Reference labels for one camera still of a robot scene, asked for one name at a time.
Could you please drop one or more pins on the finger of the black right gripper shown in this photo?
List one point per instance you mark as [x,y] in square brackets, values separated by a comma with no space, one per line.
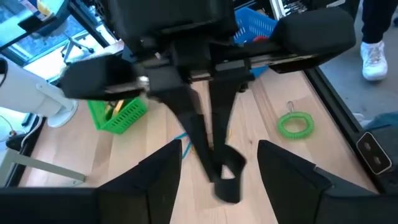
[99,77]
[314,37]

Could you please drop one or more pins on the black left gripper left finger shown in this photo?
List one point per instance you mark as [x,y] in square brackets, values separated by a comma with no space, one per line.
[140,199]

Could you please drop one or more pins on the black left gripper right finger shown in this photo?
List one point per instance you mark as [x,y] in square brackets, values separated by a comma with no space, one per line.
[304,199]

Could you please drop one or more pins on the yellow green crayon box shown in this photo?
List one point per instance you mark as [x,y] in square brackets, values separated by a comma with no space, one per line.
[118,107]
[109,112]

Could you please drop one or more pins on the red coil wristband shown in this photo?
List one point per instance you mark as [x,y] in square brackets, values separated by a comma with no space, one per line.
[260,38]

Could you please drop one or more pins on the green coil wristband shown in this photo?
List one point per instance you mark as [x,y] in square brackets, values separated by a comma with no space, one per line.
[295,135]

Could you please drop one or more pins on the blue rubber band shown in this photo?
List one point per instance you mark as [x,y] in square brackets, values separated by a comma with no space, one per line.
[187,149]

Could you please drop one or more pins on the office chair base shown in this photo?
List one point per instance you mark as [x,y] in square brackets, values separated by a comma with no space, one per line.
[73,43]

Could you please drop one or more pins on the black laptop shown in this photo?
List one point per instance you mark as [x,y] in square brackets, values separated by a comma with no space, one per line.
[289,7]

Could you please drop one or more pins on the green plastic basket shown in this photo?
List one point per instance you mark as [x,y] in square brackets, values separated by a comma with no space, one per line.
[124,119]

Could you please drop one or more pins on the blue plastic basket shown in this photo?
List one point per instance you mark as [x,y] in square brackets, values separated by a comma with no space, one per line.
[252,23]

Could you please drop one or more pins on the white cup with black rim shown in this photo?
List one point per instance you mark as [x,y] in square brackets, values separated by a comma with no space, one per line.
[25,90]

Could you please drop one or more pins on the window with dark frame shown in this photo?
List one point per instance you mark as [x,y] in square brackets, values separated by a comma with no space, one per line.
[28,43]

